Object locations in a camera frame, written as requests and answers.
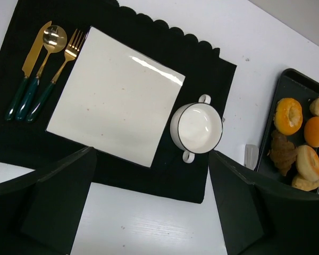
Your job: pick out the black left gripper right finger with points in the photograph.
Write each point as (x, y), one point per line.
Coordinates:
(259, 215)

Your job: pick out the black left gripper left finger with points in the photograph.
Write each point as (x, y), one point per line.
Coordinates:
(40, 211)

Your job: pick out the metal serving tongs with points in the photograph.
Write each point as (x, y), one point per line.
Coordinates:
(251, 156)

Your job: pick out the orange round bun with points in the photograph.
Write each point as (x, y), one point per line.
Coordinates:
(311, 132)

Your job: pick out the orange ring donut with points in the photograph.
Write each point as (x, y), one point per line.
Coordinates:
(288, 116)

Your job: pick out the pale oblong bread roll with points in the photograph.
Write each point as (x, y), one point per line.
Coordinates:
(301, 183)

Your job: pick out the brown croissant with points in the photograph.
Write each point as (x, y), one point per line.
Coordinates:
(283, 153)

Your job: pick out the black baking tray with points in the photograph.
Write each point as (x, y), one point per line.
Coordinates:
(290, 84)

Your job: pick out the white square plate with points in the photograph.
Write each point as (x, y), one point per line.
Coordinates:
(116, 100)

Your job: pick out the black scalloped placemat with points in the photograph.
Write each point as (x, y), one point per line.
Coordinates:
(29, 145)

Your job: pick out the pale glazed ring donut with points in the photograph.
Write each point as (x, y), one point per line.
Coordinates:
(307, 163)

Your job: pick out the white two-handled soup bowl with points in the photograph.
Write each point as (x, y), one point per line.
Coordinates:
(196, 128)

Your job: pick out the gold knife green handle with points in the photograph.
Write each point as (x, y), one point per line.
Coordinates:
(27, 69)

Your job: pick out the gold spoon green handle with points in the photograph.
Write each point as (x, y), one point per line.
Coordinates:
(54, 41)

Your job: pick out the gold fork green handle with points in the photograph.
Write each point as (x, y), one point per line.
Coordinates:
(70, 54)

